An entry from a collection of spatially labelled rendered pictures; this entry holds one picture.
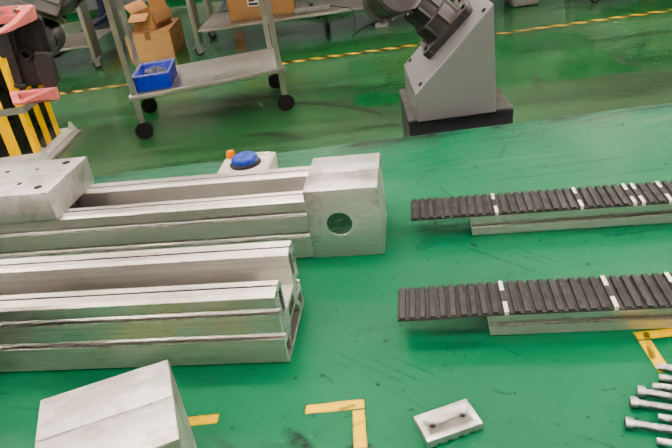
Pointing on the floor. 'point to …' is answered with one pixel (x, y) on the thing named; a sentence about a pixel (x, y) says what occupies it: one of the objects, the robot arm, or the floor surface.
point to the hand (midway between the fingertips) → (9, 68)
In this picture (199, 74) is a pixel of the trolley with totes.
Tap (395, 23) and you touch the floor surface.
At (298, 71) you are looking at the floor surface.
